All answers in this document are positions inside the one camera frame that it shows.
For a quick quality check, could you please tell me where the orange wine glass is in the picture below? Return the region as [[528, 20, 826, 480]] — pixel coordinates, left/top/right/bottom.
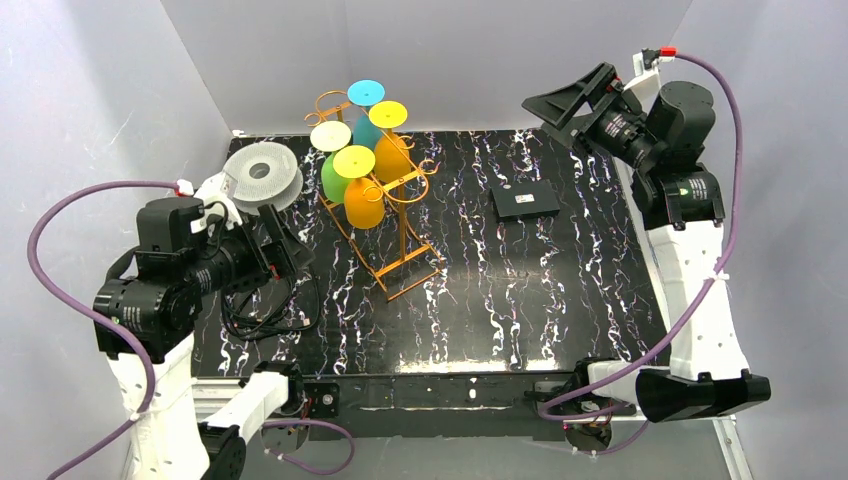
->
[[368, 100, 412, 183], [333, 145, 385, 230]]

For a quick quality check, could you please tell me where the blue wine glass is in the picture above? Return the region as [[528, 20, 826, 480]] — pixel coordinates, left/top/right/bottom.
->
[[347, 79, 385, 150]]

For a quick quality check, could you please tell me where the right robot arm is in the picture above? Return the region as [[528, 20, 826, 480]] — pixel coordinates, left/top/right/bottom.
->
[[523, 63, 771, 423]]

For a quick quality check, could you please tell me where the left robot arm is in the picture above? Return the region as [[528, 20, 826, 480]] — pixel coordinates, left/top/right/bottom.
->
[[93, 197, 315, 479]]

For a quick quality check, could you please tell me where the green wine glass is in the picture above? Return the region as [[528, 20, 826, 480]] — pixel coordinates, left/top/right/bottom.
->
[[310, 120, 352, 203]]

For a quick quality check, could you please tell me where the black flat box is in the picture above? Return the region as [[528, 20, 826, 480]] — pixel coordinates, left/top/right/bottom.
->
[[489, 180, 561, 222]]

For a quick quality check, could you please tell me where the white filament spool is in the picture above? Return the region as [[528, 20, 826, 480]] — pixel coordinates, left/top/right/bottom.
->
[[223, 142, 304, 215]]

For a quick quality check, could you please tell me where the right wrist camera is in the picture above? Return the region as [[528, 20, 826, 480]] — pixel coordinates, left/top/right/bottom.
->
[[627, 52, 661, 112]]

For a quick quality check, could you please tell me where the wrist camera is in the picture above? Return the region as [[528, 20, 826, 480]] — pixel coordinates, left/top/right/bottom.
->
[[190, 171, 243, 233], [627, 52, 661, 112]]

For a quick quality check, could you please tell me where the black coiled cable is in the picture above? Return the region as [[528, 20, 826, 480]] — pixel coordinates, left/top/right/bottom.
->
[[219, 268, 322, 344]]

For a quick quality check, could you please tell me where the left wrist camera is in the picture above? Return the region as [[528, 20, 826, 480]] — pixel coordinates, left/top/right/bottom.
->
[[190, 171, 243, 233]]

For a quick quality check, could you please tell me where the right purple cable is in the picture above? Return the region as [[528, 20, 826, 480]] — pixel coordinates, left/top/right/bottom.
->
[[537, 51, 745, 457]]

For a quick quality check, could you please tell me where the purple cable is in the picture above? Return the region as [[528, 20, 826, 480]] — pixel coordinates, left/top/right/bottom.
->
[[537, 51, 745, 457], [26, 180, 197, 480]]

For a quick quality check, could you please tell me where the gold wire wine glass rack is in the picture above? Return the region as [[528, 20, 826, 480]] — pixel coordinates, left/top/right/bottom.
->
[[304, 86, 440, 301]]

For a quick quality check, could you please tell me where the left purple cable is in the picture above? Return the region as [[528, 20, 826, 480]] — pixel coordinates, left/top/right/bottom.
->
[[26, 180, 197, 480]]

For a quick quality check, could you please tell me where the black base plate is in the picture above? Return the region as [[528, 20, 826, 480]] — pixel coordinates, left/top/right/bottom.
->
[[276, 372, 572, 440]]

